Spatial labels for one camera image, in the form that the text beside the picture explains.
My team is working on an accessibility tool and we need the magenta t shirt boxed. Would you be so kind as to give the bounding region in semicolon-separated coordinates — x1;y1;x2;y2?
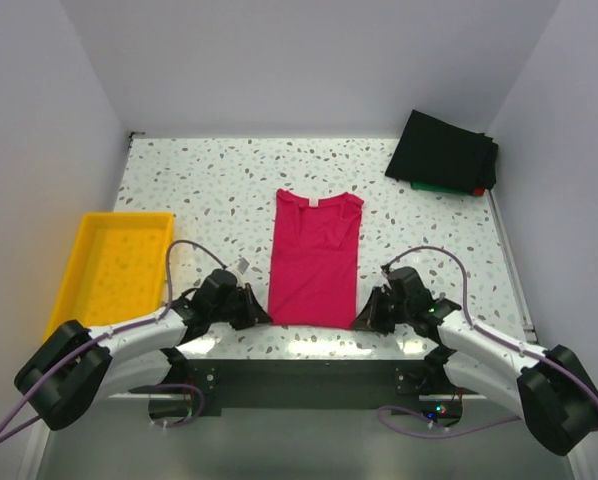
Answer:
268;189;364;330

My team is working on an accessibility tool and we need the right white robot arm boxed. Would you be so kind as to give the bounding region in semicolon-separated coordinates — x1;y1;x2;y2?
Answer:
352;267;598;456

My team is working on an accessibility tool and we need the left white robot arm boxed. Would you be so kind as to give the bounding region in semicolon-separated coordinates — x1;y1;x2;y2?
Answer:
14;269;272;431

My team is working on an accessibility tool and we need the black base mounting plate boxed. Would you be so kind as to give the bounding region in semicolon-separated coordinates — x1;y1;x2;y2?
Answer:
128;357;480;426

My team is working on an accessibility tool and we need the yellow plastic tray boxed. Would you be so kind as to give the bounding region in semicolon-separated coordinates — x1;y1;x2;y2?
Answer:
44;212;174;338

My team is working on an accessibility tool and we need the folded green t shirt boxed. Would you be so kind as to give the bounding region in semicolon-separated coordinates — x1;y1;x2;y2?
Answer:
410;182;470;195

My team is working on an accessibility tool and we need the folded black t shirt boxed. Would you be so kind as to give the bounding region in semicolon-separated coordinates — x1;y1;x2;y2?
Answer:
385;110;498;195

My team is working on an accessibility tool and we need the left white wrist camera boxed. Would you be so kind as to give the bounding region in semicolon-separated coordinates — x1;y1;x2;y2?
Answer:
234;258;250;275

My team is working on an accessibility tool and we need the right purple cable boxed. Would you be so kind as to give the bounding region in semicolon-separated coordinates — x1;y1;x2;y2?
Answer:
376;246;598;442

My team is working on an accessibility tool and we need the purple cable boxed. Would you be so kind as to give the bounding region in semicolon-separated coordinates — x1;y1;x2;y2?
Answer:
0;240;230;449
376;246;598;442

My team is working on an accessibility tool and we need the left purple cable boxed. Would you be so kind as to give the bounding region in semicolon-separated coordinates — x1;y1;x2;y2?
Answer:
0;240;230;449

